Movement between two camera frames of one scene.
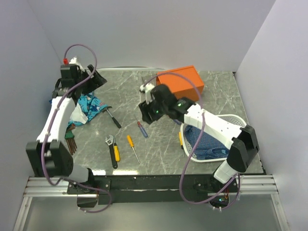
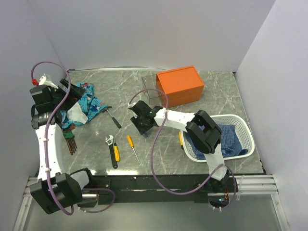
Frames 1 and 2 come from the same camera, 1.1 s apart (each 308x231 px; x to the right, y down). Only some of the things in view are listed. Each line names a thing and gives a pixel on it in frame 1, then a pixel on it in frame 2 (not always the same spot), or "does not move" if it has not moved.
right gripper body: x=156 y=110 → x=141 y=127
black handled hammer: x=113 y=119 does not move
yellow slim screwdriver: x=132 y=144 does not move
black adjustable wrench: x=109 y=142 does not move
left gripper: x=95 y=82 → x=75 y=92
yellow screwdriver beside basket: x=181 y=142 does not move
